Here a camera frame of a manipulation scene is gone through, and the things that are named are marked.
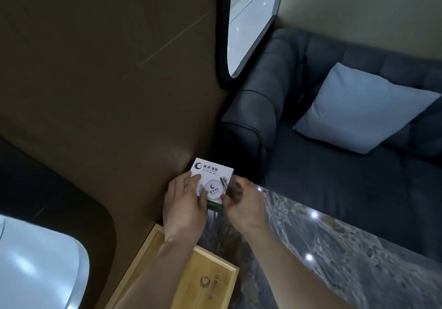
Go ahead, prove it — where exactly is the person's right hand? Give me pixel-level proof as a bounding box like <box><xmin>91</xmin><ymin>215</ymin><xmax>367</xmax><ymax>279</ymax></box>
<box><xmin>220</xmin><ymin>175</ymin><xmax>267</xmax><ymax>237</ymax></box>

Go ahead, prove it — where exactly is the person's left hand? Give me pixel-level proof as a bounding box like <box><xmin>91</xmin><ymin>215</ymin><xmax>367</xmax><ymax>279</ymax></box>
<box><xmin>162</xmin><ymin>171</ymin><xmax>210</xmax><ymax>244</ymax></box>

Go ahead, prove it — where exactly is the white and green box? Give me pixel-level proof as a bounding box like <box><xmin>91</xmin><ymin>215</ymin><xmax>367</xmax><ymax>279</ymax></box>
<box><xmin>189</xmin><ymin>157</ymin><xmax>235</xmax><ymax>213</ymax></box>

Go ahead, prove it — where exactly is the light wooden tray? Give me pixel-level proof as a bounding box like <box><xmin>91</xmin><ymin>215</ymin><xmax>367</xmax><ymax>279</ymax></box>
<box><xmin>105</xmin><ymin>223</ymin><xmax>240</xmax><ymax>309</ymax></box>

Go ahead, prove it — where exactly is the person's left forearm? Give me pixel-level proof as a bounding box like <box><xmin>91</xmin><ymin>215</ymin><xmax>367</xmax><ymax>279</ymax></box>
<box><xmin>114</xmin><ymin>232</ymin><xmax>200</xmax><ymax>309</ymax></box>

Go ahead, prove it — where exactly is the dark tufted sofa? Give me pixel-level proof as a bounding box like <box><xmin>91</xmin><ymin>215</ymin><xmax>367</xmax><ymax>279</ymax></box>
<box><xmin>219</xmin><ymin>27</ymin><xmax>442</xmax><ymax>261</ymax></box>

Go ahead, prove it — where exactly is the light grey pillow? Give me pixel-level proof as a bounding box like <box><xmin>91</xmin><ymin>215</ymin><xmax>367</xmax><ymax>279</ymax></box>
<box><xmin>292</xmin><ymin>62</ymin><xmax>442</xmax><ymax>155</ymax></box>

